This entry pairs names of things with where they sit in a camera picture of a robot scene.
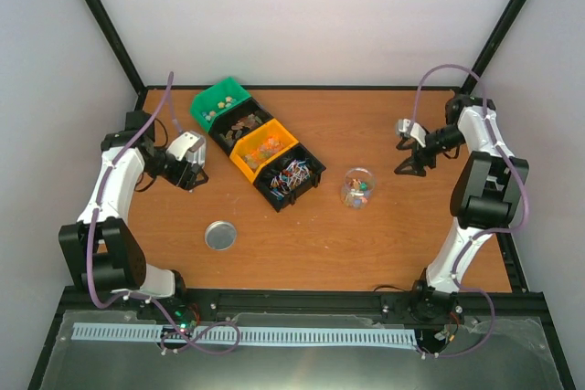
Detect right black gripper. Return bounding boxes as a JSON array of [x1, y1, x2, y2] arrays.
[[393, 124, 464, 177]]

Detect clear plastic jar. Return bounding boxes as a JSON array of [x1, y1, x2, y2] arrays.
[[340, 167, 376, 209]]

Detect round metal lid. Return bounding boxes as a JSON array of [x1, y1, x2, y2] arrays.
[[204, 220, 238, 251]]

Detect black popsicle candy bin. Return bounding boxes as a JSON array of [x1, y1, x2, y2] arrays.
[[209, 98, 273, 155]]

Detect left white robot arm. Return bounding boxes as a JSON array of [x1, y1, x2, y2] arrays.
[[58, 111, 208, 320]]

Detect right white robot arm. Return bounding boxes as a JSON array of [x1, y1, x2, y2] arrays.
[[394, 95, 529, 322]]

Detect yellow star candy bin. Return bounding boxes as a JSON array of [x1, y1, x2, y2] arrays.
[[229, 119, 299, 184]]

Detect green candy bin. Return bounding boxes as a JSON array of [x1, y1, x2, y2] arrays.
[[190, 77, 251, 132]]

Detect black lollipop bin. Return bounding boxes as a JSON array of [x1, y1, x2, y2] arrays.
[[253, 143, 326, 212]]

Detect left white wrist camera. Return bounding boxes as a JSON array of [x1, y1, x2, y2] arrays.
[[166, 131, 207, 167]]

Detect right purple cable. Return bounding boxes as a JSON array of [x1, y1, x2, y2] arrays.
[[410, 63, 531, 359]]

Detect purple cable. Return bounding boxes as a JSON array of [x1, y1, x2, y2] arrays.
[[410, 63, 531, 359], [85, 70, 241, 357]]

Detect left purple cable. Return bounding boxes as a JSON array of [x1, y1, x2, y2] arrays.
[[85, 70, 241, 357]]

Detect light blue cable duct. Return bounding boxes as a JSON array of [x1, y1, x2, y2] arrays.
[[70, 322, 417, 350]]

